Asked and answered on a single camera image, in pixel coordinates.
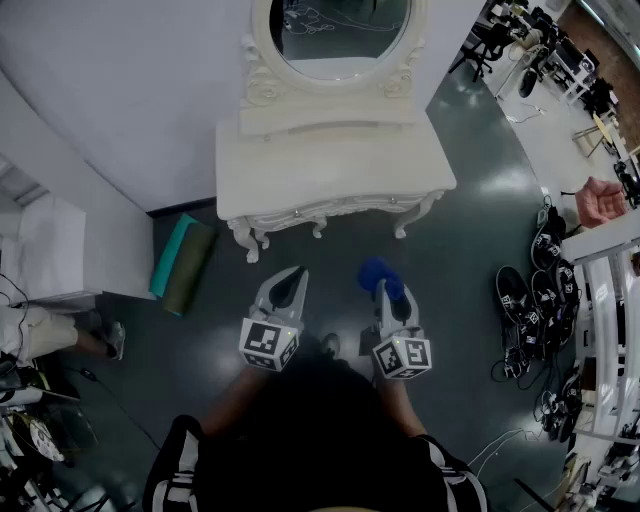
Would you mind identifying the black office chair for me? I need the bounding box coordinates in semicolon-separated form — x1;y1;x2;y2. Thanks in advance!
459;22;507;84

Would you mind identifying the blue cloth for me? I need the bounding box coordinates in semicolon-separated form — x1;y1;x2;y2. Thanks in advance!
356;256;404;302

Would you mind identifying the pink armchair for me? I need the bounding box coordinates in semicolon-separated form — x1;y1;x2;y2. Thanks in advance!
574;175;626;230

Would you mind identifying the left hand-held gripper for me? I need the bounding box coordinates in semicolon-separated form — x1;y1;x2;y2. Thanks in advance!
238;266;309;374

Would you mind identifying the pile of black devices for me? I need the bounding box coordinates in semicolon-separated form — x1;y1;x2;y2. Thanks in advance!
494;197;584;444

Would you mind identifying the person's black striped shirt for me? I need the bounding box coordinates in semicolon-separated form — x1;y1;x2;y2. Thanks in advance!
142;344;489;512

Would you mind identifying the white floor cable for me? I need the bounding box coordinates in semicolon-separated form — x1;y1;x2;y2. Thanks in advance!
467;428;545;481

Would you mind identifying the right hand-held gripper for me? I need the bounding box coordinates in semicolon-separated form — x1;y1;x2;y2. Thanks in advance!
358;278;432;381

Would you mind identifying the white dressing table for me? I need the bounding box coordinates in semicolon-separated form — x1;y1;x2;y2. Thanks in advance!
214;107;458;265

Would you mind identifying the black floor cable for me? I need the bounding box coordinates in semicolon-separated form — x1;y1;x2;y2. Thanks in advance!
64;364;162;452

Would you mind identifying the white framed round mirror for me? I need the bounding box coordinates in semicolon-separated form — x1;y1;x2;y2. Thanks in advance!
239;0;431;135

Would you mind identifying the olive rolled mat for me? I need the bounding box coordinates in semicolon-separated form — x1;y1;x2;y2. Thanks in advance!
160;224;217;318

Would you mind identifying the row of office desks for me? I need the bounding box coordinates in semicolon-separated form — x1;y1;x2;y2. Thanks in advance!
494;0;640;151

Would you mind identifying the person's left forearm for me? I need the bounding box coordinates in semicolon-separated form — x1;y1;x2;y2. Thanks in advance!
199;367;274;437

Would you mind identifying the person's right forearm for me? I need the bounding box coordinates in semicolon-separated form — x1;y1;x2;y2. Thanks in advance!
374;377;427;437

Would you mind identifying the white low counter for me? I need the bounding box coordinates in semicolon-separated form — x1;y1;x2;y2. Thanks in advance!
0;149;157;307

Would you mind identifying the white metal rack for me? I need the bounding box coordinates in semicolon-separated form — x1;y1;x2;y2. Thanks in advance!
560;219;640;444

